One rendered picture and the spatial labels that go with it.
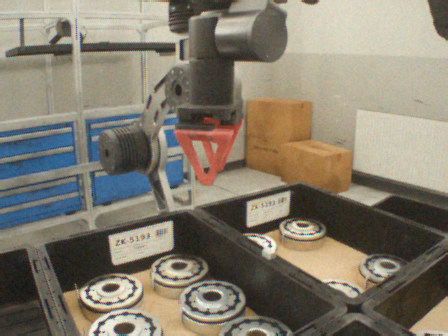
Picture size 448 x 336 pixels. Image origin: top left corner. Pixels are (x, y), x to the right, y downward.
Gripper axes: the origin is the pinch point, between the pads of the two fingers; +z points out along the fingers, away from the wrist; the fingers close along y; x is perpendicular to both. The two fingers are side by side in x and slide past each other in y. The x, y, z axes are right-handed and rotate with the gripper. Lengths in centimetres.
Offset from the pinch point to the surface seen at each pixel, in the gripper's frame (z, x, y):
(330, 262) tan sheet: 23.6, -19.1, 19.4
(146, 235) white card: 16.6, 15.0, 10.8
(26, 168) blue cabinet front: 46, 140, 122
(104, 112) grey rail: 19, 107, 162
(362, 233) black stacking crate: 19.5, -25.7, 24.8
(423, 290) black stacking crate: 17.0, -31.7, 1.2
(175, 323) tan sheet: 23.4, 5.2, -3.6
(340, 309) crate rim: 13.1, -17.5, -9.4
